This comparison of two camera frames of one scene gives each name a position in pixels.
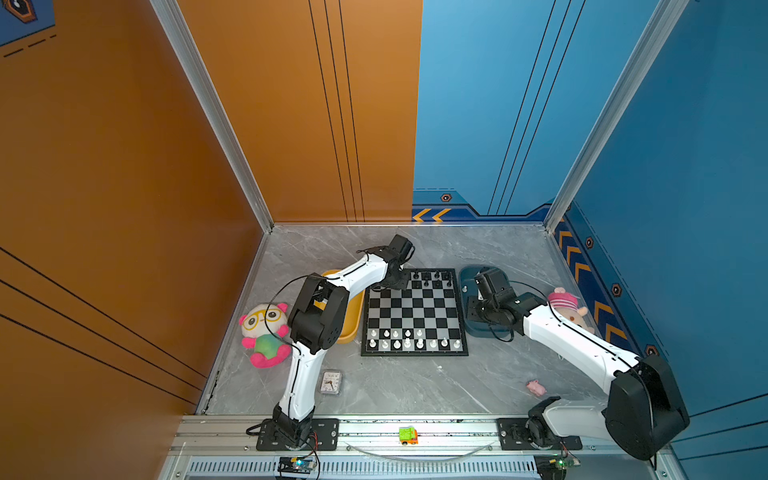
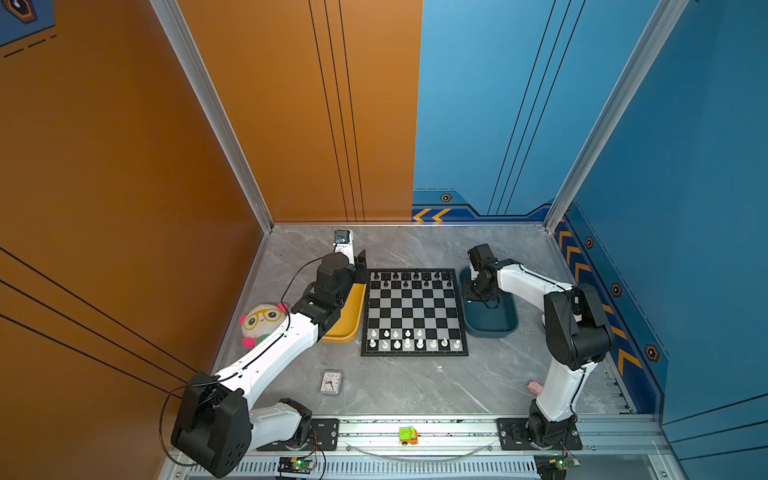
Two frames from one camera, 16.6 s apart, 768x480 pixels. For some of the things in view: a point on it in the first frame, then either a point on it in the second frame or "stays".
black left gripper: x=403 y=284 → x=360 y=273
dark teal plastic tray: x=469 y=288 stays
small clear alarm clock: x=330 y=382 stays
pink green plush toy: x=265 y=329 stays
